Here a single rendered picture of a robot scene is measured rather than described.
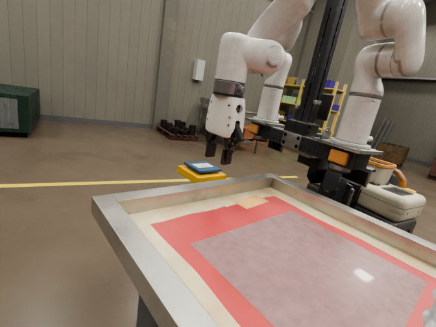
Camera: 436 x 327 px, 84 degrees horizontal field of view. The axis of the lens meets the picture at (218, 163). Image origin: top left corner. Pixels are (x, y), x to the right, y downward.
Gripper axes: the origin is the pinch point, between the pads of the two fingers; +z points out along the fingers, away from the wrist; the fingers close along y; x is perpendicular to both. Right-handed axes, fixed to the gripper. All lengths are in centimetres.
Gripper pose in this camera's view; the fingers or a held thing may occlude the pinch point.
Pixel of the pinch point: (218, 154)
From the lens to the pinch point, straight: 64.3
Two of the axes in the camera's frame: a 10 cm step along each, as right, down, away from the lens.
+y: -6.4, -3.1, 7.1
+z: -1.5, 9.5, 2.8
